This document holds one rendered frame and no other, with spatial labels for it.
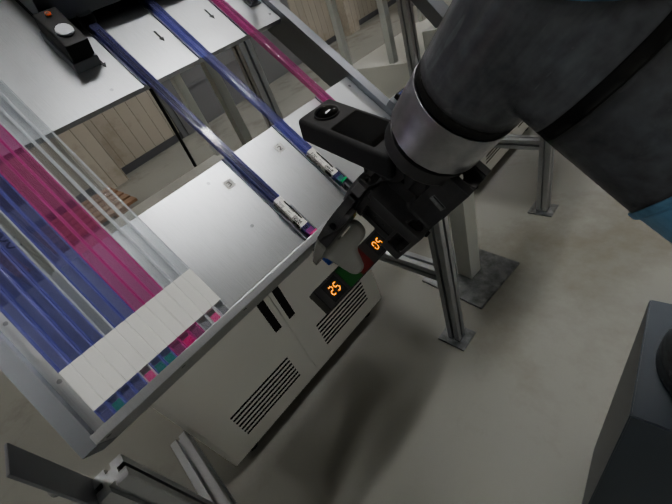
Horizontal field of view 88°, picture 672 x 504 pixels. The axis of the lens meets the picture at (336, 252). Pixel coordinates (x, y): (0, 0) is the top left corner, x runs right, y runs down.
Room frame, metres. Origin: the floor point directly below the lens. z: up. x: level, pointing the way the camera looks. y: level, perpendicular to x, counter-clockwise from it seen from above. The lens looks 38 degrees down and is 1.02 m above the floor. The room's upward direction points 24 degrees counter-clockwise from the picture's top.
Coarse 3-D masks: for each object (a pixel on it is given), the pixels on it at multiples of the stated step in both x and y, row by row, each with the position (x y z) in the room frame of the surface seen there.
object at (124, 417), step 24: (312, 240) 0.43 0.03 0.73; (288, 264) 0.40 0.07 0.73; (264, 288) 0.37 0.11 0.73; (240, 312) 0.35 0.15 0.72; (216, 336) 0.33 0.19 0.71; (192, 360) 0.32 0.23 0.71; (168, 384) 0.31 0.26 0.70; (120, 408) 0.27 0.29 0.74; (144, 408) 0.29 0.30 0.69; (96, 432) 0.25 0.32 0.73; (120, 432) 0.28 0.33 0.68
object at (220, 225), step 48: (336, 96) 0.68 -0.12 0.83; (288, 144) 0.59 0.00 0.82; (192, 192) 0.51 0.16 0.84; (240, 192) 0.51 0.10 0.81; (288, 192) 0.51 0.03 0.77; (336, 192) 0.51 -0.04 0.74; (192, 240) 0.45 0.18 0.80; (240, 240) 0.45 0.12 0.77; (288, 240) 0.45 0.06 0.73; (240, 288) 0.39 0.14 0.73
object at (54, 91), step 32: (0, 0) 0.80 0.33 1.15; (128, 0) 0.83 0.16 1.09; (160, 0) 0.84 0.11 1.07; (192, 0) 0.85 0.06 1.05; (0, 32) 0.74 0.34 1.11; (32, 32) 0.75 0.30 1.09; (128, 32) 0.77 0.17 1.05; (160, 32) 0.77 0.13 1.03; (192, 32) 0.78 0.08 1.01; (224, 32) 0.79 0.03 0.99; (0, 64) 0.69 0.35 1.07; (32, 64) 0.69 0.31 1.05; (64, 64) 0.70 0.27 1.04; (160, 64) 0.71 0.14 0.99; (192, 64) 0.73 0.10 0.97; (32, 96) 0.64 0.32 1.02; (64, 96) 0.65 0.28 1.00; (96, 96) 0.65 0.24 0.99; (128, 96) 0.66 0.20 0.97; (64, 128) 0.60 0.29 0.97
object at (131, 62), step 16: (96, 32) 0.74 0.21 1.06; (112, 48) 0.72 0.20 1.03; (128, 64) 0.70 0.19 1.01; (144, 80) 0.67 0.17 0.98; (160, 96) 0.65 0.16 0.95; (208, 128) 0.59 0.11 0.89; (224, 144) 0.57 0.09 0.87; (240, 160) 0.55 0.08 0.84; (256, 176) 0.52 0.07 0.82; (272, 192) 0.50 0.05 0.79
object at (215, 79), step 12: (204, 72) 1.16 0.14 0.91; (216, 72) 1.15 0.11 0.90; (180, 84) 1.38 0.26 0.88; (216, 84) 1.14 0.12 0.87; (156, 96) 1.41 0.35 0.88; (180, 96) 1.39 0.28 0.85; (228, 96) 1.15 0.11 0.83; (192, 108) 1.37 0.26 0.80; (228, 108) 1.14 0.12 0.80; (168, 120) 1.41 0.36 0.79; (204, 120) 1.38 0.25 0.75; (240, 120) 1.15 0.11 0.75; (240, 132) 1.14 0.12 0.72
